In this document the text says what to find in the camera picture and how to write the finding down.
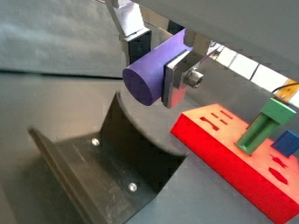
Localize purple round cylinder peg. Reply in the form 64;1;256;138
122;30;190;106

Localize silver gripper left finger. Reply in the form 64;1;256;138
105;0;152;65

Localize black curved cradle stand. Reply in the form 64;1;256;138
28;94;185;224

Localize blue block peg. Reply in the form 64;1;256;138
272;130;299;158

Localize red shape-sorting board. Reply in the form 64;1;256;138
170;104;299;224

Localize green triangular peg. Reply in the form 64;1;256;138
236;98;296;155

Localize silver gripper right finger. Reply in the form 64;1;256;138
161;43;216;109

